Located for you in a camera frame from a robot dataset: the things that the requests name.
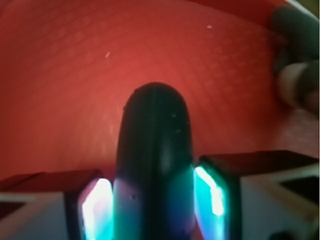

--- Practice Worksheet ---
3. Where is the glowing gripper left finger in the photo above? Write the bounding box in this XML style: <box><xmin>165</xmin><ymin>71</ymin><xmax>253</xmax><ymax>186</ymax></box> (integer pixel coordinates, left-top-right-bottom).
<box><xmin>0</xmin><ymin>169</ymin><xmax>113</xmax><ymax>240</ymax></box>

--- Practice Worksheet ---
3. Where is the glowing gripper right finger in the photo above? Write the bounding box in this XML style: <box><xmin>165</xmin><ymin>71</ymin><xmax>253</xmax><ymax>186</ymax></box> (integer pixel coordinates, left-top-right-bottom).
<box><xmin>194</xmin><ymin>150</ymin><xmax>320</xmax><ymax>240</ymax></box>

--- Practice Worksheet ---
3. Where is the red plastic tray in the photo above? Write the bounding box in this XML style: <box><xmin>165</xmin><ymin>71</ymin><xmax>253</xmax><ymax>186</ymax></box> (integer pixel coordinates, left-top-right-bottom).
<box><xmin>0</xmin><ymin>0</ymin><xmax>319</xmax><ymax>178</ymax></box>

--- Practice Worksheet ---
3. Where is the grey plush elephant toy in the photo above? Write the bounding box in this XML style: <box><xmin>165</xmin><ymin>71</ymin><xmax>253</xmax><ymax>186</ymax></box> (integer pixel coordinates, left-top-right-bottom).
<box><xmin>270</xmin><ymin>5</ymin><xmax>320</xmax><ymax>116</ymax></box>

